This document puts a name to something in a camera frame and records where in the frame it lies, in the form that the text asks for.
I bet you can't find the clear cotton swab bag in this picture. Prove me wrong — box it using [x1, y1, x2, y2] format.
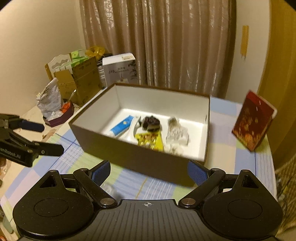
[166, 117, 189, 146]

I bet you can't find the yellow snack packet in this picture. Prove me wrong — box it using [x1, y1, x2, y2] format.
[135, 131, 164, 152]

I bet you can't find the dark wrapper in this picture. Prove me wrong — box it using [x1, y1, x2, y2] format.
[142, 115, 161, 132]

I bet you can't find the white crumpled snack bag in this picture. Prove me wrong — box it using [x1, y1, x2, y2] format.
[36, 77, 63, 118]

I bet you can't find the maroon bowl with food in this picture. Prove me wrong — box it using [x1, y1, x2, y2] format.
[43, 101, 74, 128]

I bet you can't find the blue white tube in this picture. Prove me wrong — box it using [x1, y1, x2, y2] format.
[107, 115, 134, 137]

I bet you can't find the yellow brown small carton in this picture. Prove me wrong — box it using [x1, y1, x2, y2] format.
[54, 70, 76, 100]

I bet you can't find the brown cardboard storage box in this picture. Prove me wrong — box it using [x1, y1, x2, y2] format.
[69, 83, 210, 187]

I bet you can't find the dark green white tube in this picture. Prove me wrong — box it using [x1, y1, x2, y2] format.
[131, 116, 142, 138]

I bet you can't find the white scalloped holder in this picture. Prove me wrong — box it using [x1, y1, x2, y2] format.
[45, 54, 71, 81]

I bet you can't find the red gold patterned box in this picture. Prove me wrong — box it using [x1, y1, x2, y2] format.
[232, 90, 278, 152]

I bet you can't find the brown cardboard carton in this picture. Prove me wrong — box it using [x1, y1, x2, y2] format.
[72, 57, 101, 106]

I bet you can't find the green white small box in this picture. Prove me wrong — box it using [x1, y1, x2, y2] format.
[70, 49, 89, 68]

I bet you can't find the yellow gift bow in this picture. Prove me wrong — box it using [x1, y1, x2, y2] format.
[85, 46, 105, 61]

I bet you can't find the white printed carton box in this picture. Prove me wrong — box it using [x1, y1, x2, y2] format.
[102, 53, 137, 87]

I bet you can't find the beige pleated curtain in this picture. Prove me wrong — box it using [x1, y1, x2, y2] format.
[79, 1, 236, 98]

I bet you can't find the yellow tape on wall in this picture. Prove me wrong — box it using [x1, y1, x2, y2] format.
[240, 25, 249, 59]

